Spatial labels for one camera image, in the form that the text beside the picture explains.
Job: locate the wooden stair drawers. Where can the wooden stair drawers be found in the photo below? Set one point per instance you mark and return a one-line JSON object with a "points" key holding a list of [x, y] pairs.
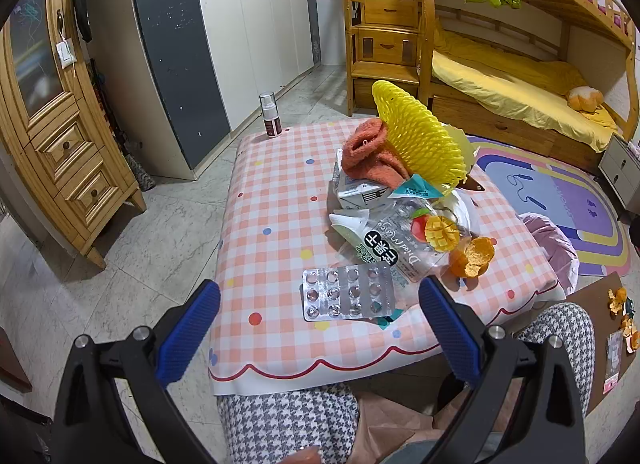
{"points": [[385, 44]]}

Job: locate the drink carton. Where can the drink carton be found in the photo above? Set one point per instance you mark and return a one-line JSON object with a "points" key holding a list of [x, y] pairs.
{"points": [[357, 194]]}

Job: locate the pale yellow wrapper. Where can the pale yellow wrapper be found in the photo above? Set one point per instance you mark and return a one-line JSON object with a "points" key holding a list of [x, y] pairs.
{"points": [[462, 149]]}

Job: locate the wooden cabinet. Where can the wooden cabinet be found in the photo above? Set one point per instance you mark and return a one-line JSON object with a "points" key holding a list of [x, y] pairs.
{"points": [[65, 144]]}

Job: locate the person's left leg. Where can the person's left leg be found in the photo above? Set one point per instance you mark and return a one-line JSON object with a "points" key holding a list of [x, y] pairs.
{"points": [[285, 424]]}

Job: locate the person's leg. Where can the person's leg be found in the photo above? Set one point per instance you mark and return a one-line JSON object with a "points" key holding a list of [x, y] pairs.
{"points": [[570, 334], [285, 424]]}

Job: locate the silver pill blister pack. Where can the silver pill blister pack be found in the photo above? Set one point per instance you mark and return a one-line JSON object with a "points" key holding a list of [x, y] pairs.
{"points": [[345, 291]]}

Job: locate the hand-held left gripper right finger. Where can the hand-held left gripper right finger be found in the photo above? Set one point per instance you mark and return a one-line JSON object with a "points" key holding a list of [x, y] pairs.
{"points": [[450, 324]]}

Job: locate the rainbow oval rug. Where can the rainbow oval rug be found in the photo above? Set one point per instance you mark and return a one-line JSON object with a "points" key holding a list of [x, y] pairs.
{"points": [[550, 194]]}

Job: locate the person's right leg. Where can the person's right leg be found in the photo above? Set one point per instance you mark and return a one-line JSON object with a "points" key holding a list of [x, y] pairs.
{"points": [[570, 334]]}

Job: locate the grey nightstand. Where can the grey nightstand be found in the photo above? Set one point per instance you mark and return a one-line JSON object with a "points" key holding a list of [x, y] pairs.
{"points": [[620, 169]]}

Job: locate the clear dried fruit bag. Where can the clear dried fruit bag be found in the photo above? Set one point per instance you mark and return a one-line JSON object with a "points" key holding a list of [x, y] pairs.
{"points": [[400, 249]]}

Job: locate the white and green paper packet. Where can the white and green paper packet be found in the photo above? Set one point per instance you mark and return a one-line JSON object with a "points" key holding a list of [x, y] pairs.
{"points": [[347, 224]]}

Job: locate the silver spray bottle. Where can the silver spray bottle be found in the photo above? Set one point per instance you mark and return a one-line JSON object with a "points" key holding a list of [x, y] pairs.
{"points": [[270, 116]]}

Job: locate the trash bin with pink bag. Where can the trash bin with pink bag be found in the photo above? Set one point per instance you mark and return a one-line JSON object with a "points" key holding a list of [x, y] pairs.
{"points": [[547, 244]]}

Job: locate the teal triangular packet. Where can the teal triangular packet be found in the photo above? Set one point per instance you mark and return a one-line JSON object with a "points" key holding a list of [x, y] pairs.
{"points": [[417, 186]]}

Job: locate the yellow foam fruit net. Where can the yellow foam fruit net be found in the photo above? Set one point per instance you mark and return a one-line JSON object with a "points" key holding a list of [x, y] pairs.
{"points": [[420, 139]]}

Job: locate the white and grey wardrobe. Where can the white and grey wardrobe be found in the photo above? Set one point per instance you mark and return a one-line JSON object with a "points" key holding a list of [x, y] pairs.
{"points": [[240, 44]]}

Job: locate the table with pink checkered cloth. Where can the table with pink checkered cloth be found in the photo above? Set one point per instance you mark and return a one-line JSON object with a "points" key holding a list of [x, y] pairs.
{"points": [[270, 204]]}

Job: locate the orange towel cloth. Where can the orange towel cloth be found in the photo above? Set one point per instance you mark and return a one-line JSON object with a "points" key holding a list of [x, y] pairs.
{"points": [[370, 144]]}

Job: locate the orange plush toy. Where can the orange plush toy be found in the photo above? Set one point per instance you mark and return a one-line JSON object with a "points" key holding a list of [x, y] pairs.
{"points": [[585, 98]]}

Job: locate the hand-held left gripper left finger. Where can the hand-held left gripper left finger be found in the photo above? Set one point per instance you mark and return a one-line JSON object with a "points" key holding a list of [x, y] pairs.
{"points": [[190, 329]]}

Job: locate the orange peel half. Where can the orange peel half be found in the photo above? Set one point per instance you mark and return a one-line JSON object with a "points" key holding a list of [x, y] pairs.
{"points": [[470, 259]]}

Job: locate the yellow bed sheet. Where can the yellow bed sheet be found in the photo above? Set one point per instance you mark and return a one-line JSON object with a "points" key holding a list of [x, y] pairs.
{"points": [[500, 84]]}

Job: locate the pink and white packet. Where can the pink and white packet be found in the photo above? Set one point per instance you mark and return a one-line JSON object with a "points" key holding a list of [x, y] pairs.
{"points": [[612, 364]]}

